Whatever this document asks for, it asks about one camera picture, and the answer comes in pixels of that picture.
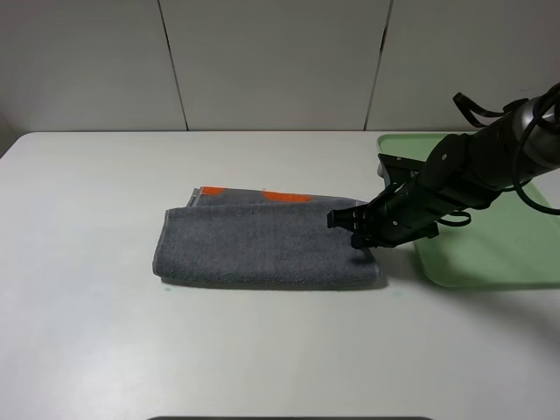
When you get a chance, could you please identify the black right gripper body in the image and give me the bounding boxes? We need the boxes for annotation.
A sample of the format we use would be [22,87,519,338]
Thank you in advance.
[362,133,516,246]

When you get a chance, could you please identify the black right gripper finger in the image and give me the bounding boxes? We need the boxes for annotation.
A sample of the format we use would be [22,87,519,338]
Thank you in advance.
[326,205,371,228]
[351,232,396,249]

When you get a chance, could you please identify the grey towel with orange pattern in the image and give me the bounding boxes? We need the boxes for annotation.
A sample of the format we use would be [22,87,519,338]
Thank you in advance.
[152,186,386,291]

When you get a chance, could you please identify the light green plastic tray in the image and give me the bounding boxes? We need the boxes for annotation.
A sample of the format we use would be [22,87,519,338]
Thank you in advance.
[376,132,560,289]

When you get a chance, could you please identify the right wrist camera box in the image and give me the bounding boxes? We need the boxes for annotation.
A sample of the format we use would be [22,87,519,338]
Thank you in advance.
[377,153,424,187]

